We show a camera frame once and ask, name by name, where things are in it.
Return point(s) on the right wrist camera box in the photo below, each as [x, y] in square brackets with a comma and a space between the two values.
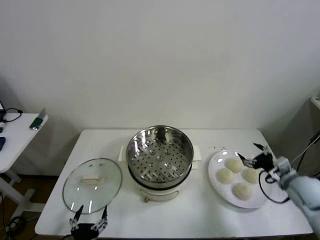
[281, 167]

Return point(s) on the white side table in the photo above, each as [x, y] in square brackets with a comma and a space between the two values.
[17, 130]

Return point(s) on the beige cabinet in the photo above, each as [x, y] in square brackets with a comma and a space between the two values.
[312, 120]

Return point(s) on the green and silver object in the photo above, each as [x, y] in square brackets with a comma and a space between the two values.
[37, 122]

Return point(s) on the perforated steel steamer basket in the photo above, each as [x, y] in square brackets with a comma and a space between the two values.
[160, 160]

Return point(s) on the white steamed baozi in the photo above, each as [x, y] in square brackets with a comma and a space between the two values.
[242, 191]
[235, 165]
[251, 176]
[225, 176]

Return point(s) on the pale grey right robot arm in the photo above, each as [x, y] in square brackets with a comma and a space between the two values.
[302, 192]

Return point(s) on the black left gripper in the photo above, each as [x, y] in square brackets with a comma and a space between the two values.
[83, 231]

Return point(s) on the round glass pot lid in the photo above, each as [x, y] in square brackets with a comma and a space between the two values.
[91, 178]

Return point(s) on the dark blue flat object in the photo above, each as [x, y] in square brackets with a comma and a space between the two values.
[2, 143]

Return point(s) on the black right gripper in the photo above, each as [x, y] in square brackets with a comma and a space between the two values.
[263, 161]

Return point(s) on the cream electric cooker pot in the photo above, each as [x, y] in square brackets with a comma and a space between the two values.
[160, 195]

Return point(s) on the round white plate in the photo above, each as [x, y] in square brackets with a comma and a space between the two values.
[231, 193]

